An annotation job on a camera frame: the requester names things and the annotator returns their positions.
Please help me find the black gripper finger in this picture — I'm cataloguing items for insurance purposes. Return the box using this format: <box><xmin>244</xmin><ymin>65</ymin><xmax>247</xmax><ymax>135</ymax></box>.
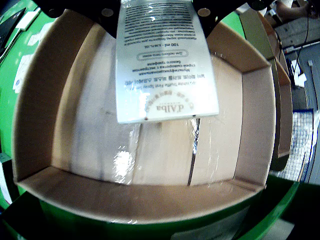
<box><xmin>192</xmin><ymin>0</ymin><xmax>275</xmax><ymax>39</ymax></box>
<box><xmin>37</xmin><ymin>0</ymin><xmax>122</xmax><ymax>40</ymax></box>

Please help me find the white printed product box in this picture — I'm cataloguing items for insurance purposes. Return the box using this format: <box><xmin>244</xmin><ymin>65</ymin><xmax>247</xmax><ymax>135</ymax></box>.
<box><xmin>114</xmin><ymin>0</ymin><xmax>220</xmax><ymax>125</ymax></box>

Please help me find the large shallow cardboard tray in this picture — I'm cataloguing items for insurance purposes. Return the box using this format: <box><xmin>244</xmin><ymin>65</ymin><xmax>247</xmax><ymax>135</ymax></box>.
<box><xmin>11</xmin><ymin>8</ymin><xmax>278</xmax><ymax>226</ymax></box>

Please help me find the bare person forearm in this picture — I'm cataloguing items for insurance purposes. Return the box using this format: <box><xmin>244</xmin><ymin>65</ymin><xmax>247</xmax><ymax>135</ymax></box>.
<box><xmin>276</xmin><ymin>0</ymin><xmax>316</xmax><ymax>23</ymax></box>

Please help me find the white marbled card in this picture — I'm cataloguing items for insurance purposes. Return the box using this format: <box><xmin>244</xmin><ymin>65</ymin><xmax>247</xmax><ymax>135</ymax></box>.
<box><xmin>13</xmin><ymin>53</ymin><xmax>35</xmax><ymax>94</ymax></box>

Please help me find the blue crate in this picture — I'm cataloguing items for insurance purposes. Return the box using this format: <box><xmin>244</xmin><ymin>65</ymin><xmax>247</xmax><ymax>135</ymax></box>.
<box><xmin>276</xmin><ymin>108</ymin><xmax>315</xmax><ymax>185</ymax></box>

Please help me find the white charger with cable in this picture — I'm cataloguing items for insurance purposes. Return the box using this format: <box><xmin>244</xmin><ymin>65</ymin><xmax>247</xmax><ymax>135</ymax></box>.
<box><xmin>15</xmin><ymin>7</ymin><xmax>41</xmax><ymax>32</ymax></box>

